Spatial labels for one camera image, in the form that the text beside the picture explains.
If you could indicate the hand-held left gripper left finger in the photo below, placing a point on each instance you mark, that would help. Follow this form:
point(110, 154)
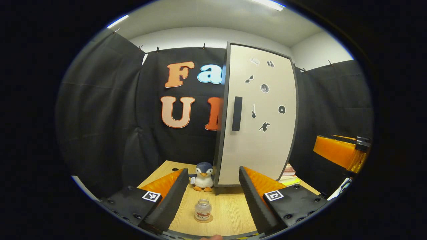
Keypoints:
point(173, 203)

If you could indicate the long ceiling light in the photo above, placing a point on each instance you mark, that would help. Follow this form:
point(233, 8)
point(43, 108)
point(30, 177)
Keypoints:
point(117, 21)
point(268, 4)

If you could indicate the round cork coaster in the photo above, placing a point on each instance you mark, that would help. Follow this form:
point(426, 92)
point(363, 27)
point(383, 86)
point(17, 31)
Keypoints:
point(208, 221)

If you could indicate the brown patterned book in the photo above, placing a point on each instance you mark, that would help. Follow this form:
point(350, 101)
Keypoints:
point(290, 167)

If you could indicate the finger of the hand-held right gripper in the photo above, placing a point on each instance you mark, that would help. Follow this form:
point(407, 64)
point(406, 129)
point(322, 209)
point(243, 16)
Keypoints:
point(363, 141)
point(337, 155)

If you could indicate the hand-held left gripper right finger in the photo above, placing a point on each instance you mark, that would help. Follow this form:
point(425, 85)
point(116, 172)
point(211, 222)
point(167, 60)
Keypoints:
point(253, 206)

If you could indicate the pale book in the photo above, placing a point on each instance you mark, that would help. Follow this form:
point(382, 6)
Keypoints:
point(287, 178)

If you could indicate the black backdrop cloth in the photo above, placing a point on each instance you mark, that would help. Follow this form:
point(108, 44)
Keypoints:
point(100, 116)

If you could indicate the dark grey cabinet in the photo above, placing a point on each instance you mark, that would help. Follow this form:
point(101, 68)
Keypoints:
point(224, 110)

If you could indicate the penguin plush toy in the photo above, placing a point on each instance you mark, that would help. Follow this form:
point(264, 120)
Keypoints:
point(204, 181)

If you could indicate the clear bottle with red label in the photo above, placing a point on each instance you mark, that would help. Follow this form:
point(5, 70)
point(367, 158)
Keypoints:
point(203, 211)

